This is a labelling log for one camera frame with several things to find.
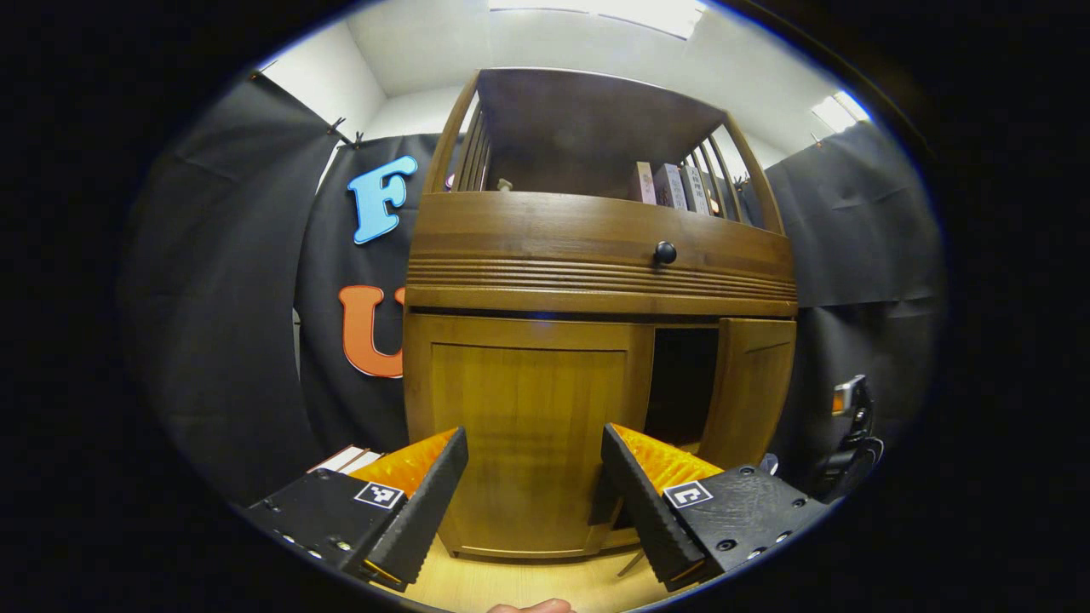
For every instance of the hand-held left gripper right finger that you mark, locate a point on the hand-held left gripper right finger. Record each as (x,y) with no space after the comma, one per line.
(647,511)

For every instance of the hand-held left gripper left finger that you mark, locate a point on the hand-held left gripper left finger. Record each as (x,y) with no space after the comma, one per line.
(421,511)

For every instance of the wooden cabinet door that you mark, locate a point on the wooden cabinet door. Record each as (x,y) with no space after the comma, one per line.
(528,409)
(754,383)

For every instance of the wooden double-door shoe cabinet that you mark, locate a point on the wooden double-door shoe cabinet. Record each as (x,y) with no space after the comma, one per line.
(588,119)

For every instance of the stack of books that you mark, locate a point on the stack of books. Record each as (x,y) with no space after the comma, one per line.
(345,460)

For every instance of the wooden drawer with black knob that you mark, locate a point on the wooden drawer with black knob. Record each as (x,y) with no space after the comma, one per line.
(545,238)

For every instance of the white book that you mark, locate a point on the white book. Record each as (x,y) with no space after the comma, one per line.
(695,189)

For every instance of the purple book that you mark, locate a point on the purple book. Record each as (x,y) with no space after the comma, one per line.
(645,183)

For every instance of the small ceiling light panel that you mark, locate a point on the small ceiling light panel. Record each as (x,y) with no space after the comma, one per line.
(839,111)

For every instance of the large ceiling light panel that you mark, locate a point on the large ceiling light panel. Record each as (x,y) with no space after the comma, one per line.
(613,13)

